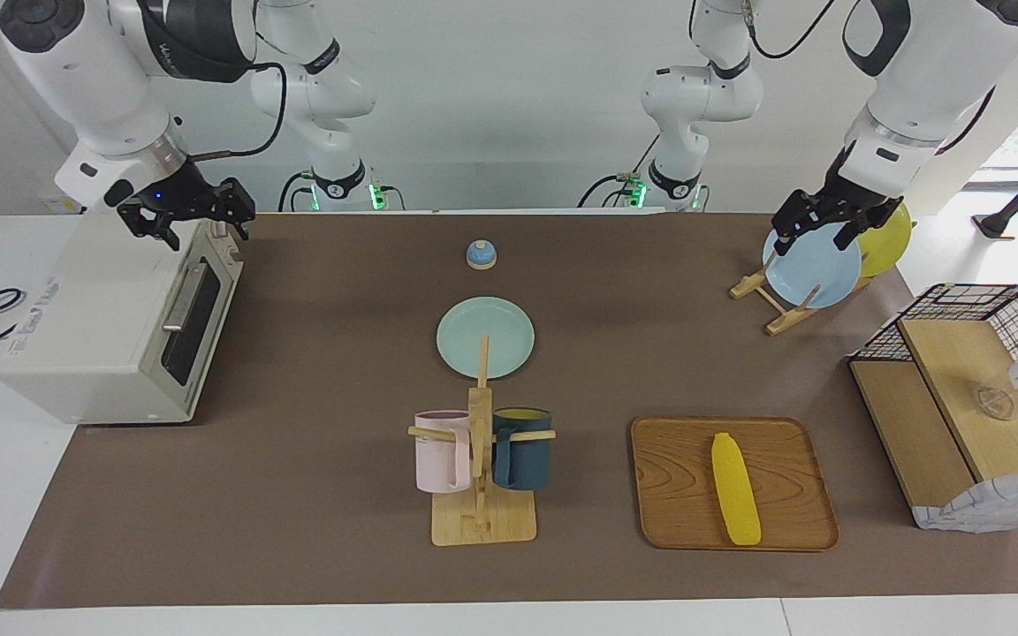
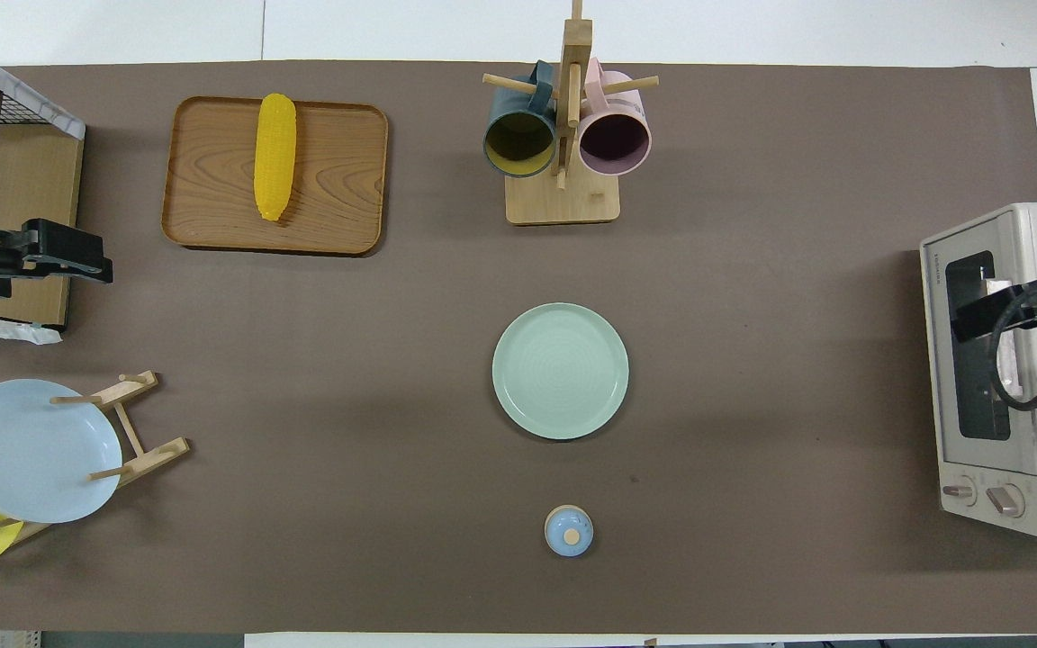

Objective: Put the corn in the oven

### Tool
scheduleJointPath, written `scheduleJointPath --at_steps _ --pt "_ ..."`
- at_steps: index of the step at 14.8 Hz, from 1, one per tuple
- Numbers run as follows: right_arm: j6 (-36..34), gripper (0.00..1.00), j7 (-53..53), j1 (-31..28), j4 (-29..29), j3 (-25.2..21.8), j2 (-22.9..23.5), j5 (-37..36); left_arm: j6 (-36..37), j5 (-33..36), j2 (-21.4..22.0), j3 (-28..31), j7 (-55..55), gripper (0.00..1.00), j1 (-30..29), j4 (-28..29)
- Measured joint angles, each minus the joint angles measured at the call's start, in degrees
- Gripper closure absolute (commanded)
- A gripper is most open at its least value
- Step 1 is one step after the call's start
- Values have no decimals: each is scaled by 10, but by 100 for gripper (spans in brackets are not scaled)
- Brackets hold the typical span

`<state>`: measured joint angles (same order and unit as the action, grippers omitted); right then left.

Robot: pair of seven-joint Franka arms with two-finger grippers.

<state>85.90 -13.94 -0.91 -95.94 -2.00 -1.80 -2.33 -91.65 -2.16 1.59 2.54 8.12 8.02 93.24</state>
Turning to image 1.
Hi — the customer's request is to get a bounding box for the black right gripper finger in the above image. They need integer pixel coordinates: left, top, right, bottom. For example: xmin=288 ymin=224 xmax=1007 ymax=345
xmin=117 ymin=201 xmax=182 ymax=253
xmin=218 ymin=178 xmax=256 ymax=242

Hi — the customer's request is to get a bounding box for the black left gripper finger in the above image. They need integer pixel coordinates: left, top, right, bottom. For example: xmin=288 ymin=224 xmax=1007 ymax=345
xmin=833 ymin=211 xmax=884 ymax=251
xmin=771 ymin=195 xmax=820 ymax=258

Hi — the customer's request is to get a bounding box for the toaster oven glass door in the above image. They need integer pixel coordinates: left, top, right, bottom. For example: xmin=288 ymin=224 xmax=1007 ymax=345
xmin=158 ymin=221 xmax=245 ymax=421

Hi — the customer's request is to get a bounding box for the mint green plate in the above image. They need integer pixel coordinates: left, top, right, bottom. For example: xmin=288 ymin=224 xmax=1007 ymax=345
xmin=437 ymin=297 xmax=536 ymax=380

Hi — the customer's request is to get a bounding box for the yellow corn cob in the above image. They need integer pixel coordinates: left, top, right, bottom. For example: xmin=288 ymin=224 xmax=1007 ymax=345
xmin=710 ymin=432 xmax=763 ymax=546

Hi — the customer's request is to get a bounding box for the cream white toaster oven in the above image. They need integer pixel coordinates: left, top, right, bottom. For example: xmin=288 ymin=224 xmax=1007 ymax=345
xmin=0 ymin=215 xmax=245 ymax=427

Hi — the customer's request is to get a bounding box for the yellow plate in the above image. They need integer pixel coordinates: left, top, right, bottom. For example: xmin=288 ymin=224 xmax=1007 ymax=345
xmin=854 ymin=201 xmax=913 ymax=278

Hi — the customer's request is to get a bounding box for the light blue plate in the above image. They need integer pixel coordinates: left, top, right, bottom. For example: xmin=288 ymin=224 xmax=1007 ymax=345
xmin=763 ymin=221 xmax=863 ymax=309

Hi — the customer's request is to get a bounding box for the wooden plate rack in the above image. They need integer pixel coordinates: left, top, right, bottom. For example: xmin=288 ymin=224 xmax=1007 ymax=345
xmin=730 ymin=256 xmax=874 ymax=337

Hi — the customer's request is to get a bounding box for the small clear glass piece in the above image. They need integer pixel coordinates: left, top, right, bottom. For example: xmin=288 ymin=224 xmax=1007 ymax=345
xmin=973 ymin=386 xmax=1015 ymax=420

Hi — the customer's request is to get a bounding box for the brown wooden tray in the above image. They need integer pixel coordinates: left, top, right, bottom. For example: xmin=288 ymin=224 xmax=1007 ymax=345
xmin=631 ymin=416 xmax=839 ymax=552

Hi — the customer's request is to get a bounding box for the brown table mat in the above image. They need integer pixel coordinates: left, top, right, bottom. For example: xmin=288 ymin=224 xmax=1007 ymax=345
xmin=0 ymin=212 xmax=1018 ymax=610

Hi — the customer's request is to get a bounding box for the white checked cloth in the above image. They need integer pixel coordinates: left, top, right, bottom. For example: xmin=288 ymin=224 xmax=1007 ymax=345
xmin=911 ymin=466 xmax=1018 ymax=533

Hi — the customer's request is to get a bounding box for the pink mug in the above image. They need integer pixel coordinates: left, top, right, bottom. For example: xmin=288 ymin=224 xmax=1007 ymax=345
xmin=414 ymin=410 xmax=473 ymax=494

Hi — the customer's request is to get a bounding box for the dark blue mug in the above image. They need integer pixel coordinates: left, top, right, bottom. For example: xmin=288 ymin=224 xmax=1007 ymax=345
xmin=492 ymin=407 xmax=552 ymax=491

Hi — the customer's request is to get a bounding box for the wooden mug rack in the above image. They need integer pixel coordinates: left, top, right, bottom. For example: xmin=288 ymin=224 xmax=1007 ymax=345
xmin=408 ymin=335 xmax=557 ymax=547

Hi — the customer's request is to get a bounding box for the black right base cable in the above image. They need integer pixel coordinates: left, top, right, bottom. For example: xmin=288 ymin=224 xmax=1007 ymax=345
xmin=277 ymin=170 xmax=315 ymax=213

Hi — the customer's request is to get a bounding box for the black base cable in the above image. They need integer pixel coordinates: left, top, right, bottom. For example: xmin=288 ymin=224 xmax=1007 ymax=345
xmin=578 ymin=132 xmax=660 ymax=209
xmin=277 ymin=170 xmax=315 ymax=213

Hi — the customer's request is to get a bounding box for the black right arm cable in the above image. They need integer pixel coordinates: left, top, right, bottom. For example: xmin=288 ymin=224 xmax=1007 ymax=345
xmin=189 ymin=60 xmax=288 ymax=162

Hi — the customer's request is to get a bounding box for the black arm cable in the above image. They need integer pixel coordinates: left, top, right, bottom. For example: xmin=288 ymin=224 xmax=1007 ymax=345
xmin=743 ymin=0 xmax=841 ymax=61
xmin=189 ymin=60 xmax=288 ymax=162

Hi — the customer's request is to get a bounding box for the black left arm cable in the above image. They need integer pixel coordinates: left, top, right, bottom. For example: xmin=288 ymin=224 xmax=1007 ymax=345
xmin=743 ymin=0 xmax=841 ymax=61

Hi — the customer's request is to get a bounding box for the wood and wire shelf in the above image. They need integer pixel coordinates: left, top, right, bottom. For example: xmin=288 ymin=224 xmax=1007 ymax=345
xmin=848 ymin=284 xmax=1018 ymax=533

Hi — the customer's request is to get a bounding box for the black left base cable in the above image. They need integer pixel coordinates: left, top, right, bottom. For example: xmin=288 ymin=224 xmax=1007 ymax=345
xmin=578 ymin=132 xmax=660 ymax=209

